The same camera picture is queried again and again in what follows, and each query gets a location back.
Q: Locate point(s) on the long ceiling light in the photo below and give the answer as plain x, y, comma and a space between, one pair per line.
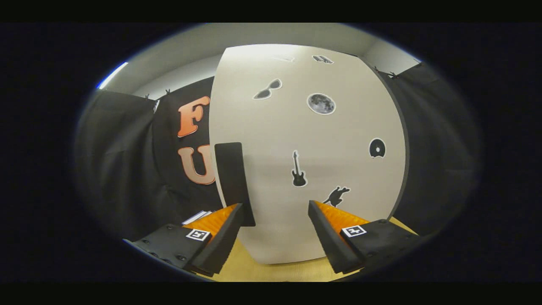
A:
112, 75

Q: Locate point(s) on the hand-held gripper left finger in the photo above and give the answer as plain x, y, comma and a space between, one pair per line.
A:
228, 237

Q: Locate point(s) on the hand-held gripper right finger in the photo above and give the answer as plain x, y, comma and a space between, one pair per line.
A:
326, 237

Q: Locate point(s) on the black backdrop cloth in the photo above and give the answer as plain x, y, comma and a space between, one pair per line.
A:
123, 161

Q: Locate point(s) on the white cabinet with stickers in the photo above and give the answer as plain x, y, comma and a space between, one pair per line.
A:
338, 127

